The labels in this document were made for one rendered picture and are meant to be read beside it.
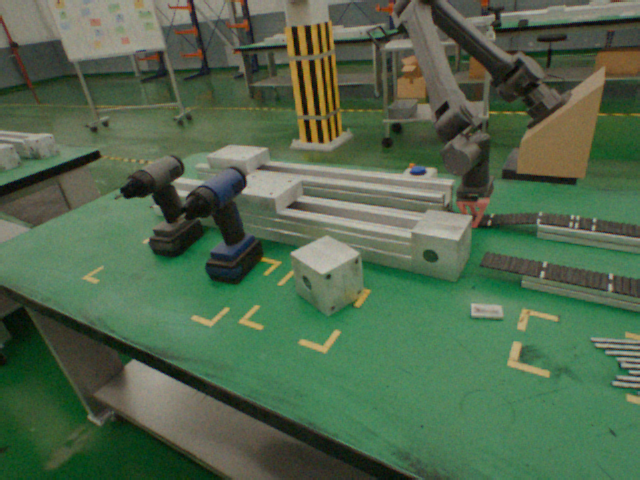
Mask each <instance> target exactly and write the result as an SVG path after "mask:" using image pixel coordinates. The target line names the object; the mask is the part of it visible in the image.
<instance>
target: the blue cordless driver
mask: <svg viewBox="0 0 640 480"><path fill-rule="evenodd" d="M246 187H247V178H246V176H245V174H244V173H243V172H242V170H240V169H239V168H237V167H228V168H227V169H224V170H222V171H221V172H219V173H218V174H216V175H215V176H213V177H212V178H210V179H209V180H207V181H205V182H204V183H202V184H201V185H199V186H198V187H197V188H196V189H195V190H193V191H192V192H190V193H189V194H188V195H187V196H186V202H185V204H184V205H183V206H182V207H181V209H180V213H181V216H180V217H178V218H177V219H176V220H175V222H176V223H178V222H179V221H180V220H182V219H183V218H184V219H185V220H187V221H191V220H194V219H197V218H201V219H204V218H205V219H206V218H208V217H209V216H211V215H212V217H213V220H214V222H215V225H216V226H218V227H219V229H220V232H221V235H222V237H223V241H222V242H221V243H220V244H219V245H217V246H216V247H215V248H214V249H213V250H212V251H211V252H210V256H211V258H210V259H209V260H208V261H207V262H206V265H205V269H206V272H207V273H208V274H209V277H210V279H211V280H215V281H221V282H227V283H232V284H238V283H239V282H240V281H241V280H242V279H243V278H244V277H245V276H246V275H247V273H248V272H249V271H250V270H251V269H252V268H253V267H254V266H255V265H256V264H257V263H258V262H259V261H260V260H261V259H262V258H263V257H264V254H263V249H262V245H261V241H260V240H259V239H255V238H254V235H252V234H245V232H244V230H243V222H242V219H241V216H240V214H239V211H238V208H237V205H236V203H235V202H232V200H233V199H234V198H235V197H237V196H238V195H239V194H241V193H242V192H243V190H245V189H246Z"/></svg>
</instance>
